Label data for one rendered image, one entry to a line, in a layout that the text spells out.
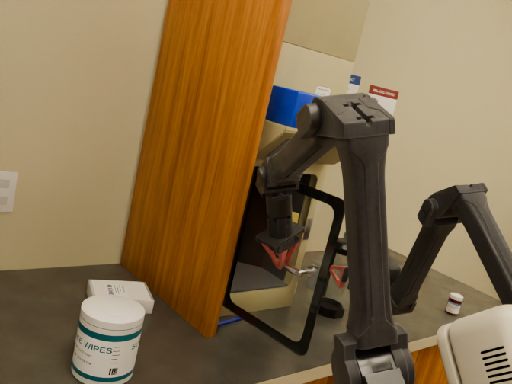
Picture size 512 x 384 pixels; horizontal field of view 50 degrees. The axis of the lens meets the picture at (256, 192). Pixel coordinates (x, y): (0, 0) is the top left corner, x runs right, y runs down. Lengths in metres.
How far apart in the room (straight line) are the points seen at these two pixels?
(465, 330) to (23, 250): 1.25
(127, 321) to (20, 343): 0.29
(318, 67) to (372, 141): 0.81
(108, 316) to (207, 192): 0.44
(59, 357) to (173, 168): 0.59
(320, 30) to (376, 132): 0.81
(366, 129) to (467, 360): 0.37
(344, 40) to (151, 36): 0.57
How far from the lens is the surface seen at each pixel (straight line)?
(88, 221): 1.77
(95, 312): 1.18
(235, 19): 1.44
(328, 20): 1.56
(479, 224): 1.25
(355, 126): 0.75
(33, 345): 1.35
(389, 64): 2.50
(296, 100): 1.37
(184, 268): 1.53
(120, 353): 1.19
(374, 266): 0.79
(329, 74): 1.59
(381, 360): 0.85
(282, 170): 1.09
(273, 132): 1.38
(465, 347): 0.89
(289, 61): 1.48
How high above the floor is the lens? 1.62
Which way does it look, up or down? 12 degrees down
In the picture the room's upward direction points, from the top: 13 degrees clockwise
